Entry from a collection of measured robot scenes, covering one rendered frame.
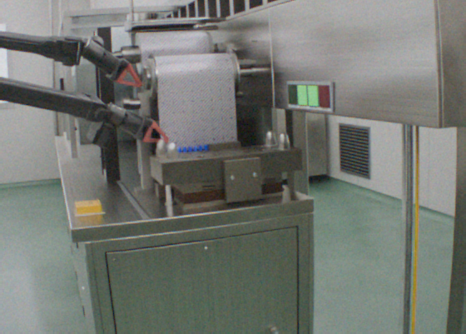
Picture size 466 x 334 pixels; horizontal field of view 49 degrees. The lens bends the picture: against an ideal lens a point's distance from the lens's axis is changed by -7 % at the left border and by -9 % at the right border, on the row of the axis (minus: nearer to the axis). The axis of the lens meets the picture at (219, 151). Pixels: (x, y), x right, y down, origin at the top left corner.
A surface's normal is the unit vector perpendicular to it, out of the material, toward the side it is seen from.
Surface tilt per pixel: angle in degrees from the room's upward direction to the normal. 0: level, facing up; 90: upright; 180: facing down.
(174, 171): 90
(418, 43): 90
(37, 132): 90
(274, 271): 90
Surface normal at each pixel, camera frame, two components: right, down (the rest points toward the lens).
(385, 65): -0.95, 0.09
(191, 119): 0.30, 0.11
